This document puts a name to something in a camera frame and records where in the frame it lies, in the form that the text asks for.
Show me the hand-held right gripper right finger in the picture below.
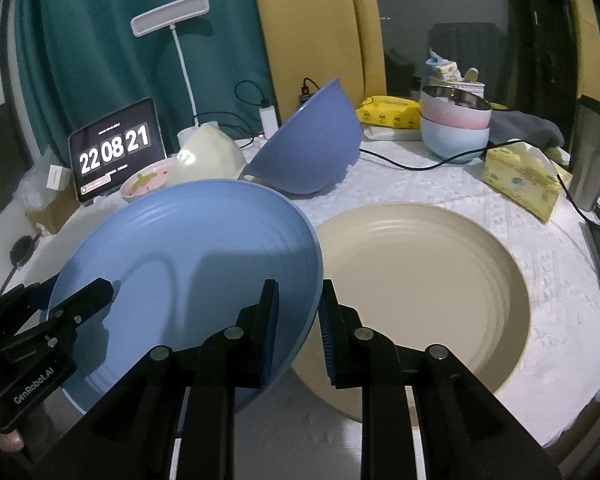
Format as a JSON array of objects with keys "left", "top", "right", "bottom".
[{"left": 318, "top": 279, "right": 563, "bottom": 480}]

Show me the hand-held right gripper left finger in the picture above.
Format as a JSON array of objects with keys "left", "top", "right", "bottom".
[{"left": 32, "top": 279, "right": 281, "bottom": 480}]

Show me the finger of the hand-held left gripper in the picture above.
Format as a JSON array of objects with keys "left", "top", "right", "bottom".
[
  {"left": 40, "top": 277, "right": 115, "bottom": 348},
  {"left": 0, "top": 282, "right": 51, "bottom": 313}
]

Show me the blue ridged plate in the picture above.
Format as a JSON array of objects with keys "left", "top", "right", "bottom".
[{"left": 47, "top": 180, "right": 326, "bottom": 416}]

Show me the beige ridged plate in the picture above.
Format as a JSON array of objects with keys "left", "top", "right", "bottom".
[{"left": 290, "top": 201, "right": 533, "bottom": 423}]

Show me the small pink patterned dish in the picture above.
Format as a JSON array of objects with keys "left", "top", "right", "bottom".
[{"left": 119, "top": 156, "right": 178, "bottom": 204}]

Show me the pale green bowl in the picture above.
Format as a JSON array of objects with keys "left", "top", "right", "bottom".
[{"left": 165, "top": 125, "right": 248, "bottom": 186}]

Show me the large periwinkle blue bowl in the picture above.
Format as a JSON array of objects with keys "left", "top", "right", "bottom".
[{"left": 243, "top": 77, "right": 363, "bottom": 196}]

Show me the person's left hand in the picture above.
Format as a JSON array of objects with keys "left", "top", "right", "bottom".
[{"left": 0, "top": 427, "right": 27, "bottom": 453}]

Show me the black round object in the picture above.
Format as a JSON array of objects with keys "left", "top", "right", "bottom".
[{"left": 9, "top": 234, "right": 35, "bottom": 267}]

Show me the cardboard box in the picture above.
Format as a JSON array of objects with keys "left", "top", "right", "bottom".
[{"left": 25, "top": 190, "right": 81, "bottom": 235}]

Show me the clear plastic bag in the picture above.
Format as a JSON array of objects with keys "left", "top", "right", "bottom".
[{"left": 17, "top": 147, "right": 76, "bottom": 211}]

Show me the small white box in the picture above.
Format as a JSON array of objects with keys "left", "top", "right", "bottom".
[{"left": 44, "top": 164, "right": 71, "bottom": 192}]

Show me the tablet showing clock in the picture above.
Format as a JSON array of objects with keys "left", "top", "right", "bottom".
[{"left": 68, "top": 98, "right": 168, "bottom": 204}]

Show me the white wipes pack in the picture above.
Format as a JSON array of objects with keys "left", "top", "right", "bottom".
[{"left": 362, "top": 125, "right": 423, "bottom": 142}]

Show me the white charger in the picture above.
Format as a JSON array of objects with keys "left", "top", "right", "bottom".
[{"left": 259, "top": 102, "right": 281, "bottom": 136}]

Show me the yellow wet wipes pack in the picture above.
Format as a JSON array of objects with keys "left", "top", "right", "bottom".
[{"left": 355, "top": 95, "right": 423, "bottom": 128}]

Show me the green curtain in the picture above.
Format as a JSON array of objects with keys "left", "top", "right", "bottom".
[{"left": 15, "top": 0, "right": 281, "bottom": 161}]

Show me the yellow tissue box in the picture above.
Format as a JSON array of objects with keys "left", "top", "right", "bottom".
[{"left": 481, "top": 142, "right": 573, "bottom": 223}]

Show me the white perforated basket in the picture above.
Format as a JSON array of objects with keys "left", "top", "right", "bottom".
[{"left": 427, "top": 74, "right": 486, "bottom": 98}]

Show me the grey cloth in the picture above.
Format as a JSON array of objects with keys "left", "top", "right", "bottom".
[{"left": 487, "top": 109, "right": 566, "bottom": 148}]

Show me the white desk lamp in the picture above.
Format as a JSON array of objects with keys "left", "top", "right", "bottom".
[{"left": 131, "top": 0, "right": 228, "bottom": 153}]

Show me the light blue snack packet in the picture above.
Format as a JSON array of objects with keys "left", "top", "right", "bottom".
[{"left": 426, "top": 48, "right": 457, "bottom": 80}]

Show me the yellow curtain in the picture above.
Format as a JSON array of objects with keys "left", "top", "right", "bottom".
[
  {"left": 247, "top": 0, "right": 387, "bottom": 111},
  {"left": 560, "top": 0, "right": 600, "bottom": 106}
]

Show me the steel tumbler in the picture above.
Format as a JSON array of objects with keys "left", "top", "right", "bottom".
[{"left": 567, "top": 95, "right": 600, "bottom": 212}]

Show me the dark glass window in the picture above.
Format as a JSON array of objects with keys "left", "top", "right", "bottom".
[{"left": 370, "top": 0, "right": 576, "bottom": 111}]

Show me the long black cable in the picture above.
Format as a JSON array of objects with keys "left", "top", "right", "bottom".
[{"left": 357, "top": 142, "right": 600, "bottom": 231}]

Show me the short black cable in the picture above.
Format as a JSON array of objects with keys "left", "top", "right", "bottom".
[{"left": 192, "top": 80, "right": 273, "bottom": 153}]

